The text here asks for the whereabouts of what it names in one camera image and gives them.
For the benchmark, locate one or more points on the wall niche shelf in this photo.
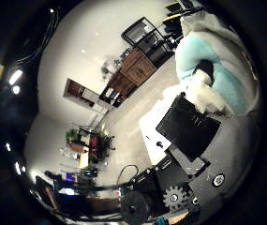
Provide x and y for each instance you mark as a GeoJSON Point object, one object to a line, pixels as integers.
{"type": "Point", "coordinates": [81, 92]}

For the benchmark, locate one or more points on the small green wall plant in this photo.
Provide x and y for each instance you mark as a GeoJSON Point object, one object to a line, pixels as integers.
{"type": "Point", "coordinates": [107, 67]}

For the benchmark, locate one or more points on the black metal frame shelf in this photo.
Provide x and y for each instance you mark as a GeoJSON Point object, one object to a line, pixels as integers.
{"type": "Point", "coordinates": [148, 40]}

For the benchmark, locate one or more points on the potted plants on stand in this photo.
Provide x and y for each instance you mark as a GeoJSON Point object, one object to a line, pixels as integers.
{"type": "Point", "coordinates": [91, 145]}

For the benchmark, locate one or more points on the light blue cloth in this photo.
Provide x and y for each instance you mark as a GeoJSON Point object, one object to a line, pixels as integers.
{"type": "Point", "coordinates": [229, 84]}

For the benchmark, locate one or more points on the brown wooden cabinet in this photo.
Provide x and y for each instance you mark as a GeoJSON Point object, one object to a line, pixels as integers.
{"type": "Point", "coordinates": [130, 75]}

